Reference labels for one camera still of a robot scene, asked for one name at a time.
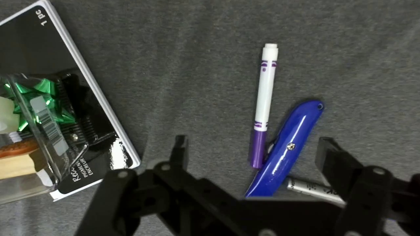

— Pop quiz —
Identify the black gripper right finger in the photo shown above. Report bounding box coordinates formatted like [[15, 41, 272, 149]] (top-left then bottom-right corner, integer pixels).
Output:
[[315, 137, 420, 236]]

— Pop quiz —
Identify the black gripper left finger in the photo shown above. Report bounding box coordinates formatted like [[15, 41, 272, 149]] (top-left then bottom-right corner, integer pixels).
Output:
[[75, 134, 200, 236]]

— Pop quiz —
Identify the white marker with purple cap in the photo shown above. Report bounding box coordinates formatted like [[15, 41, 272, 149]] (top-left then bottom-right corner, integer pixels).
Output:
[[250, 42, 281, 171]]

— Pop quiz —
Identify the silver marker with blue cap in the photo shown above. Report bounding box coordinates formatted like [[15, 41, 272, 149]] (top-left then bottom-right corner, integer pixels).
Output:
[[285, 176, 349, 209]]

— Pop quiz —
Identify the clear packet of bows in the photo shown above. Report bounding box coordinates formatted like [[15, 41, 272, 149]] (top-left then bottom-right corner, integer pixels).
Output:
[[0, 71, 117, 208]]

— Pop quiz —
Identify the green gift bow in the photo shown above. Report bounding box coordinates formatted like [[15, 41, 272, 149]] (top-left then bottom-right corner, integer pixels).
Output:
[[1, 77, 76, 134]]

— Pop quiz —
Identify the black card with white border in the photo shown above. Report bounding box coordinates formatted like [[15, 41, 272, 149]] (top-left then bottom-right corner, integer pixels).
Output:
[[0, 0, 143, 204]]

